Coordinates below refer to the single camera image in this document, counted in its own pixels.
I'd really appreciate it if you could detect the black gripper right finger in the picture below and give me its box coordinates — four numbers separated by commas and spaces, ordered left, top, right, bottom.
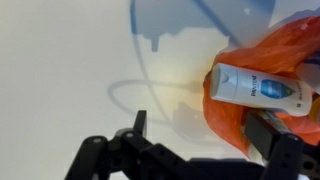
244, 111, 304, 180

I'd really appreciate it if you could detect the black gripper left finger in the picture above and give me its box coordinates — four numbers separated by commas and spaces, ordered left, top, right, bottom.
64, 109, 201, 180

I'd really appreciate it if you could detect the orange plastic bag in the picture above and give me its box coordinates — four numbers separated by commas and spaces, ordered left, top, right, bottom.
202, 14, 320, 158

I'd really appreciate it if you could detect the white Pantene shampoo bottle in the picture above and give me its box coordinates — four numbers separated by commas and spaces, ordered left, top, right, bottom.
209, 62, 314, 118

